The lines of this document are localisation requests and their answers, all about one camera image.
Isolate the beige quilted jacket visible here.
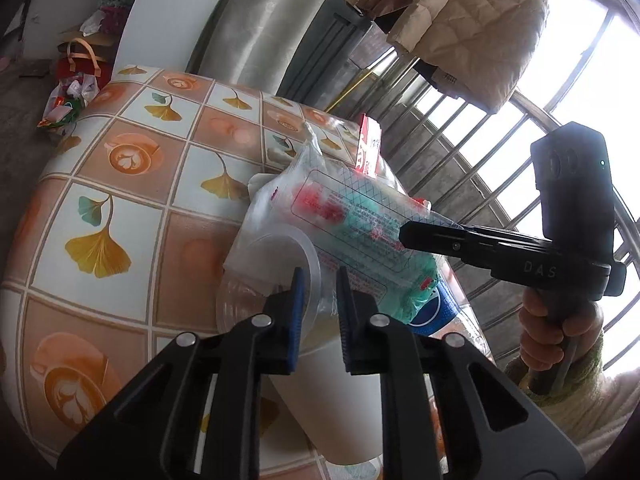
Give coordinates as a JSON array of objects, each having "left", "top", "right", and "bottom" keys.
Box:
[{"left": 359, "top": 0, "right": 551, "bottom": 114}]

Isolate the person's right forearm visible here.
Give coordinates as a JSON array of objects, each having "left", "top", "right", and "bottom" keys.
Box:
[{"left": 502, "top": 335, "right": 640, "bottom": 461}]

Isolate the clear plastic cup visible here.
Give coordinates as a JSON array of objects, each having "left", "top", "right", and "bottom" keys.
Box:
[{"left": 216, "top": 232, "right": 323, "bottom": 337}]

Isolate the red bag with tan handles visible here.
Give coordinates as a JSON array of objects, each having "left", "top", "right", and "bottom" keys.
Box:
[{"left": 55, "top": 38, "right": 115, "bottom": 92}]

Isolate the grey curtain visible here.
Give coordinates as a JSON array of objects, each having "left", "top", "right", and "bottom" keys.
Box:
[{"left": 197, "top": 0, "right": 351, "bottom": 107}]

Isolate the red and white carton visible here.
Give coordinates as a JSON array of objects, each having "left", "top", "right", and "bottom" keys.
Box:
[{"left": 356, "top": 113, "right": 382, "bottom": 179}]

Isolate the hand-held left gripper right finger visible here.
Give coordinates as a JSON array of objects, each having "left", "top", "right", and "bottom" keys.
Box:
[{"left": 335, "top": 265, "right": 586, "bottom": 480}]

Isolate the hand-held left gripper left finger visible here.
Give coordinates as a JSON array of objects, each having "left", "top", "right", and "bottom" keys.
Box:
[{"left": 56, "top": 266, "right": 321, "bottom": 480}]

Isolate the metal window railing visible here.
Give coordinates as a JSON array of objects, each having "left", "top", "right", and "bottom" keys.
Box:
[{"left": 325, "top": 0, "right": 640, "bottom": 376}]

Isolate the yellow broomstick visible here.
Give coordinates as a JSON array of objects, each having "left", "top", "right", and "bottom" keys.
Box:
[{"left": 325, "top": 70, "right": 376, "bottom": 111}]

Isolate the white paper cup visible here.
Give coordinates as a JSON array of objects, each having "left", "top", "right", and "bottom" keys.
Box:
[{"left": 269, "top": 332, "right": 432, "bottom": 467}]

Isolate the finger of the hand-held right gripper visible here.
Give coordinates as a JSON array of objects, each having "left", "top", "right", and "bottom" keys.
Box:
[{"left": 398, "top": 219, "right": 507, "bottom": 275}]

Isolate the clear printed plastic bag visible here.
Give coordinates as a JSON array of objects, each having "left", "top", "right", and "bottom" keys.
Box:
[{"left": 222, "top": 124, "right": 453, "bottom": 328}]

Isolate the clear plastic bottle blue label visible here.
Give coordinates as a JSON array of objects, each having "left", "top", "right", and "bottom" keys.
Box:
[{"left": 407, "top": 280, "right": 494, "bottom": 362}]

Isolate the white plastic bag of wrappers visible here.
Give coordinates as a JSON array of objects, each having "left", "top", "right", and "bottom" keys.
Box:
[{"left": 37, "top": 74, "right": 99, "bottom": 134}]

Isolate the person's right hand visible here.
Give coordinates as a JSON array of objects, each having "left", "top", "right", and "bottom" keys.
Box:
[{"left": 518, "top": 291, "right": 606, "bottom": 372}]

